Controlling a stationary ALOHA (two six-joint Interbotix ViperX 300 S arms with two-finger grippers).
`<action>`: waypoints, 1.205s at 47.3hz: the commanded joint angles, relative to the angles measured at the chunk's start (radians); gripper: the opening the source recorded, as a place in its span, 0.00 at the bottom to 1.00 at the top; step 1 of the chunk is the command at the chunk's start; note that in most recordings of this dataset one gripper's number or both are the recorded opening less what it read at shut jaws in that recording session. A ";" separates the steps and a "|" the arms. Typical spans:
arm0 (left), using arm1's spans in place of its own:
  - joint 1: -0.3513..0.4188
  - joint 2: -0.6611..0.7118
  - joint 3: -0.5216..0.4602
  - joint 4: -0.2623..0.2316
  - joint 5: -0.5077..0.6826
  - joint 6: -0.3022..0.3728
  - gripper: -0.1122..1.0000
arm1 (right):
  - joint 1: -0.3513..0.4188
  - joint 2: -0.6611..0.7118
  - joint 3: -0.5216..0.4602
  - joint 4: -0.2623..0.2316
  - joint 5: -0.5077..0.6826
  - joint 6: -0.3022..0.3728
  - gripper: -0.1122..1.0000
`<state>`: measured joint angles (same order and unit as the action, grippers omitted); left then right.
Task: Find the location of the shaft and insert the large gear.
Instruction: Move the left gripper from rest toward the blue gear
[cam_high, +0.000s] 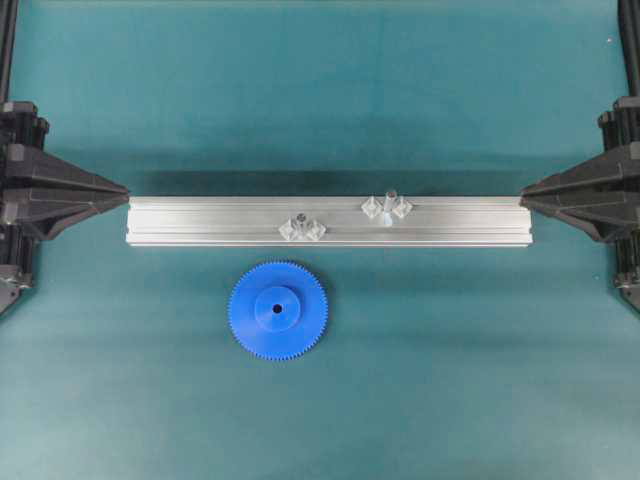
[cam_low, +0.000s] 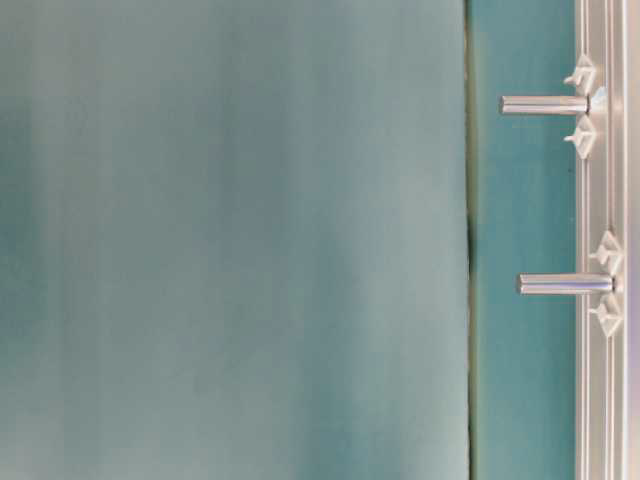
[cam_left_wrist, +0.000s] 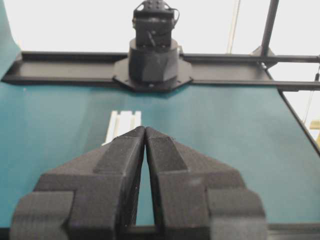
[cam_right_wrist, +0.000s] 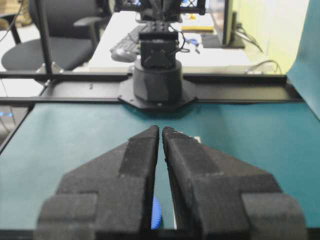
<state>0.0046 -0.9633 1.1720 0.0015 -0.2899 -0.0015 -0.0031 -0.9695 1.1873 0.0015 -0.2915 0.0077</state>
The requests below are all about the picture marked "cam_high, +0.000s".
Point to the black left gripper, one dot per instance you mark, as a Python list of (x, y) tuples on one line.
[(29, 215)]

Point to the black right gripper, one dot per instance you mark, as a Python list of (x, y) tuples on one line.
[(604, 216)]

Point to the large blue plastic gear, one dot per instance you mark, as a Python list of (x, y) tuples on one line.
[(278, 310)]

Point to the tall steel shaft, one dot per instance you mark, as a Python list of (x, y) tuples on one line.
[(388, 207)]

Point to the short steel shaft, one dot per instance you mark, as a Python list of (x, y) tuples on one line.
[(300, 223)]

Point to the silver aluminium extrusion rail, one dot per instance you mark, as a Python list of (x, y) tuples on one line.
[(254, 221)]

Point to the black right frame post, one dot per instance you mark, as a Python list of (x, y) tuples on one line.
[(628, 24)]

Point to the black frame post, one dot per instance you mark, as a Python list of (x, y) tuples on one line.
[(8, 18), (628, 24)]

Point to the black left frame post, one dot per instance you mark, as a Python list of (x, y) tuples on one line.
[(8, 18)]

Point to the clear bracket of tall shaft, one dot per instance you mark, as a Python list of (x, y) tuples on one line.
[(372, 207)]

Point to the clear bracket of short shaft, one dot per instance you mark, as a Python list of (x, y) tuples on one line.
[(314, 233)]

